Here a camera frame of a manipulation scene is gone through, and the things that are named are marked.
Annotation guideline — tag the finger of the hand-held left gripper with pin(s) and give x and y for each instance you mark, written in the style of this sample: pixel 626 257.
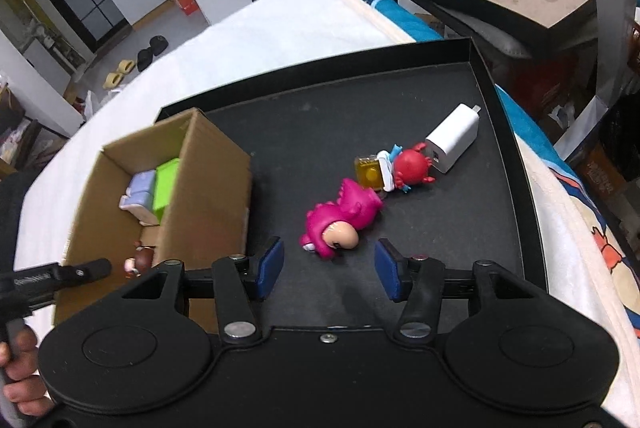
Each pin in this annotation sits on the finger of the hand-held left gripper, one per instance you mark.
pixel 87 269

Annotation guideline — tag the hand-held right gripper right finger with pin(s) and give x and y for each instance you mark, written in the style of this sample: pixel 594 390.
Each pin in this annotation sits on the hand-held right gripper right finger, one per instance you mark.
pixel 390 268

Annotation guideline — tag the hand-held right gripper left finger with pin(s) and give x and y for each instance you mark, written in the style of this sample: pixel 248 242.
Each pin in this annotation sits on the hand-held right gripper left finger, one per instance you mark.
pixel 270 268

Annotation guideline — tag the small brown figure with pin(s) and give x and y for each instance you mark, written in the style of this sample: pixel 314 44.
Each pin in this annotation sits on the small brown figure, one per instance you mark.
pixel 141 260

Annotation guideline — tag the pink dinosaur figure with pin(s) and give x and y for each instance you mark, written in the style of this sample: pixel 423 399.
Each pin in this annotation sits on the pink dinosaur figure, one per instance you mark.
pixel 350 208

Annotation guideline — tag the lilac toy block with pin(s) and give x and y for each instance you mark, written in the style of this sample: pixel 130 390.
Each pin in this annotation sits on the lilac toy block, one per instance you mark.
pixel 140 193

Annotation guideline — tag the brown cardboard box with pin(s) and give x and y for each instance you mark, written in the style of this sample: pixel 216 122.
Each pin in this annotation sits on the brown cardboard box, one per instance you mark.
pixel 210 188

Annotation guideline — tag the yellow translucent cube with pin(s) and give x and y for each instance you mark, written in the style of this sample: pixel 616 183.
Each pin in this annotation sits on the yellow translucent cube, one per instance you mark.
pixel 367 171

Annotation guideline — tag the red crab figure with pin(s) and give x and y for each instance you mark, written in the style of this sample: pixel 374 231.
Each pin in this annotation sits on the red crab figure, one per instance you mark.
pixel 412 166

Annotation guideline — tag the green toy block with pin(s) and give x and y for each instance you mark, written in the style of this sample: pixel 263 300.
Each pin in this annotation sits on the green toy block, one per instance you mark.
pixel 166 188

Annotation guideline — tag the white charger plug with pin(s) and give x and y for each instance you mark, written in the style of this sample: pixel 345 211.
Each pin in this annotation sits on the white charger plug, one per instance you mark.
pixel 452 141

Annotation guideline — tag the person's left hand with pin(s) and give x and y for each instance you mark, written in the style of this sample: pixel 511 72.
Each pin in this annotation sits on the person's left hand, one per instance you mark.
pixel 27 390

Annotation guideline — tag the white plastic bag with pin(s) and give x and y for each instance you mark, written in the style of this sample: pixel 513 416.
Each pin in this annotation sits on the white plastic bag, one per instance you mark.
pixel 94 106

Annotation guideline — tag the black tray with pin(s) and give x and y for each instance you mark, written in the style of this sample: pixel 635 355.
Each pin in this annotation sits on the black tray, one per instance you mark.
pixel 320 108

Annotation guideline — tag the white blanket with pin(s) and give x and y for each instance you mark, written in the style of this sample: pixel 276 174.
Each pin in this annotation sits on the white blanket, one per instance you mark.
pixel 250 48

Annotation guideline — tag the printed cardboard box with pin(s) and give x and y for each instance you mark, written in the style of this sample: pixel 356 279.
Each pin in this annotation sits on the printed cardboard box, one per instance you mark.
pixel 605 171

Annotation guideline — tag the black bag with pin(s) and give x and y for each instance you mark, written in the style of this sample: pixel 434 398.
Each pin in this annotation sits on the black bag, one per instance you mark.
pixel 622 128

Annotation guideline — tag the white desk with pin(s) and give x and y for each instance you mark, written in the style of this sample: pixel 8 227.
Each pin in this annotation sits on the white desk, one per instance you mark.
pixel 607 8

